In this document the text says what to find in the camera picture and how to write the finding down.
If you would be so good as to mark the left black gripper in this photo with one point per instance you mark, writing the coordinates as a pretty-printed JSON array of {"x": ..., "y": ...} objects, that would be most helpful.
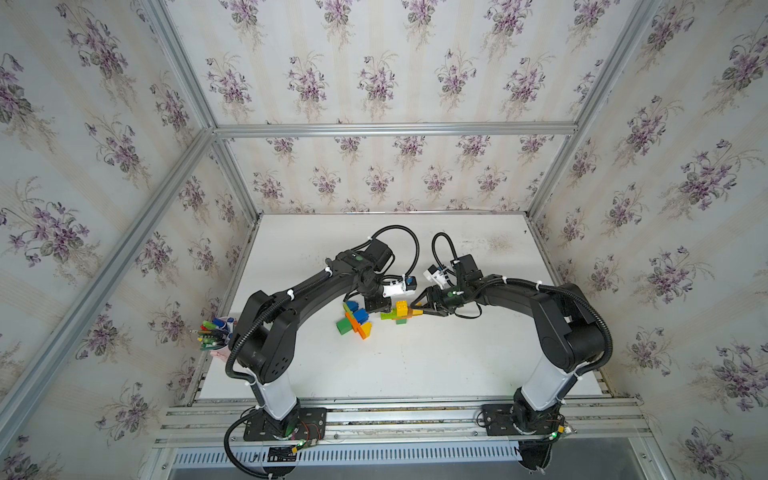
[{"x": 381, "y": 305}]

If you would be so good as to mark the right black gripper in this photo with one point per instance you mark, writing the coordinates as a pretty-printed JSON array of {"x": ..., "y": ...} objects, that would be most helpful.
[{"x": 426, "y": 292}]

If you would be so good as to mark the blue square lego brick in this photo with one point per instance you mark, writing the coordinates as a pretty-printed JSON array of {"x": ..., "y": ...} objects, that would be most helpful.
[{"x": 361, "y": 316}]

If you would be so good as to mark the yellow sloped lego brick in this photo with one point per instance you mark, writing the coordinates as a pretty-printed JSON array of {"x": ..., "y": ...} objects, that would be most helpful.
[{"x": 366, "y": 329}]

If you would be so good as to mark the orange long lego brick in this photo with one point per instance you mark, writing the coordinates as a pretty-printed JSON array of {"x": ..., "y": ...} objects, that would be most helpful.
[{"x": 355, "y": 324}]

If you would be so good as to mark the small green lego brick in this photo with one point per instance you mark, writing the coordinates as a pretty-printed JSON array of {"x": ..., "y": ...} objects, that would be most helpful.
[{"x": 344, "y": 326}]

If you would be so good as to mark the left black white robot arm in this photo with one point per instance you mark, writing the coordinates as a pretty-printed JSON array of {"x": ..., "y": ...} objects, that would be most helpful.
[{"x": 263, "y": 343}]

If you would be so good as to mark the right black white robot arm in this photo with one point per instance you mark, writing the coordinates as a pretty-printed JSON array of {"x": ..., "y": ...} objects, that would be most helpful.
[{"x": 573, "y": 337}]

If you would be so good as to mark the pink pen cup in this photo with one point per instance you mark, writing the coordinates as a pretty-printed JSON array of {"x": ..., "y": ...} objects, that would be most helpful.
[{"x": 215, "y": 335}]

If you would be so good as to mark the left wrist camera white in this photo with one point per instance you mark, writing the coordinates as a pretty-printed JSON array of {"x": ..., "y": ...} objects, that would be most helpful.
[{"x": 400, "y": 286}]

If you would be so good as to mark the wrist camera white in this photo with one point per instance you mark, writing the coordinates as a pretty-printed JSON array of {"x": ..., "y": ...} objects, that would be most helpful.
[
  {"x": 400, "y": 286},
  {"x": 440, "y": 276}
]

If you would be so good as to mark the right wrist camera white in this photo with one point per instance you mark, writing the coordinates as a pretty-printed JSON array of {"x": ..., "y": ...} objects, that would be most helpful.
[{"x": 440, "y": 276}]

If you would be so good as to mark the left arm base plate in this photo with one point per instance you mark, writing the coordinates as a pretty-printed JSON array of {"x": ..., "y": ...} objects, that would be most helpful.
[{"x": 302, "y": 424}]

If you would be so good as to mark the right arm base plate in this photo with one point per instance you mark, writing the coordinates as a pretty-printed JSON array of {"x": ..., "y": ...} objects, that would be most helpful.
[{"x": 516, "y": 419}]

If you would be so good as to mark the aluminium front rail frame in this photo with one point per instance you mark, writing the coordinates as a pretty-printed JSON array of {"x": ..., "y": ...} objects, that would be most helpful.
[{"x": 330, "y": 433}]

